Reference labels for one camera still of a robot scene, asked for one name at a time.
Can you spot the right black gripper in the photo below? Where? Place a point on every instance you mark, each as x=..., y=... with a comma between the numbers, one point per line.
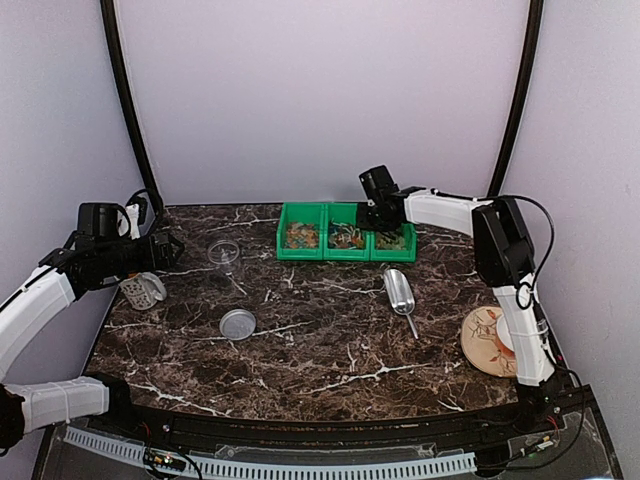
x=362, y=223

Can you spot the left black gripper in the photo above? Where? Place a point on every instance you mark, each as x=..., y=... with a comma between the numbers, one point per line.
x=166, y=261

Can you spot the clear plastic cup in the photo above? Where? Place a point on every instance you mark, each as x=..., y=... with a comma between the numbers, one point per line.
x=225, y=256

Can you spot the metal scoop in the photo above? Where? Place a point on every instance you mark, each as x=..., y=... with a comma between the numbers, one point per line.
x=400, y=296

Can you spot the green bin colourful candies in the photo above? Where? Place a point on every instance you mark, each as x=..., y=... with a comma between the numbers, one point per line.
x=301, y=232

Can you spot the green bin mixed candies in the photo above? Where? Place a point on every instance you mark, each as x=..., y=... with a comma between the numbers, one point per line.
x=345, y=241

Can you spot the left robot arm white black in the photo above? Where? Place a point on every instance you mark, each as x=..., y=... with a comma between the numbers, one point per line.
x=112, y=246

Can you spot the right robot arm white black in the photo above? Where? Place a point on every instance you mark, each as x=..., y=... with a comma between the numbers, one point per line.
x=504, y=260

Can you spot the white patterned mug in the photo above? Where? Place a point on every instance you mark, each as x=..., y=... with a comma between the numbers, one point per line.
x=143, y=290

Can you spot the grey round plastic lid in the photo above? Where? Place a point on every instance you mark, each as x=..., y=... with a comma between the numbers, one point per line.
x=237, y=324

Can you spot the beige floral plate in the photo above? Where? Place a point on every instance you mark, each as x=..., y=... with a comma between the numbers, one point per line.
x=482, y=346

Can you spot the white orange bowl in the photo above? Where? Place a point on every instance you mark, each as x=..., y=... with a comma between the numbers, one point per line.
x=503, y=334

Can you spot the black front rail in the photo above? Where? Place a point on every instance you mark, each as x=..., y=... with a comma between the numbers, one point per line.
x=390, y=409

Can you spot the white slotted cable duct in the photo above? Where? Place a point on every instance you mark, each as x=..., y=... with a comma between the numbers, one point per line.
x=166, y=463

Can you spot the left black frame post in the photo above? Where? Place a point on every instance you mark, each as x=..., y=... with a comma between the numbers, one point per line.
x=125, y=94

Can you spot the black frame post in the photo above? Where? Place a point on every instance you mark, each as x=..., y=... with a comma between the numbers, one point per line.
x=125, y=94
x=520, y=93

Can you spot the right black frame post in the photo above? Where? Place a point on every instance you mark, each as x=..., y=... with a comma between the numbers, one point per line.
x=520, y=93

